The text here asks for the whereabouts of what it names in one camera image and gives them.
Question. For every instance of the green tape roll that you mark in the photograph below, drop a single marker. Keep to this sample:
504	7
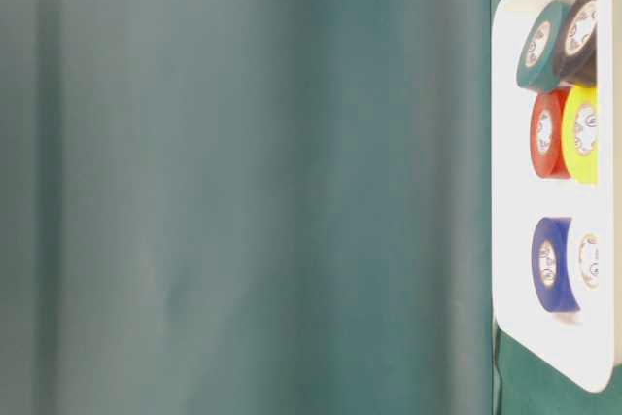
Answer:
535	67

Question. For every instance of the red tape roll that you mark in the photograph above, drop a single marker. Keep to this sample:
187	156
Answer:
546	135

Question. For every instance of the yellow tape roll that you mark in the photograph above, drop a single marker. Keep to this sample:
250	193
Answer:
580	134

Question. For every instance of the white plastic tray case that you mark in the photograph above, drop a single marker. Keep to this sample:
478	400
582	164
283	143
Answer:
584	347

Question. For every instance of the blue tape roll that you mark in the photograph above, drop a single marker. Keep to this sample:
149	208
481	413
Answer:
550	266

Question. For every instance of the green table cloth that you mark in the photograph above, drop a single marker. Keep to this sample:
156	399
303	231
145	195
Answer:
254	207

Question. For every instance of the black tape roll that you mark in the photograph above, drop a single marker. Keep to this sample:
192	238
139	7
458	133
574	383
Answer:
575	55

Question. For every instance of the white tape roll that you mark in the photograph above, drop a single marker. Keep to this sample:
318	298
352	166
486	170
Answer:
583	263

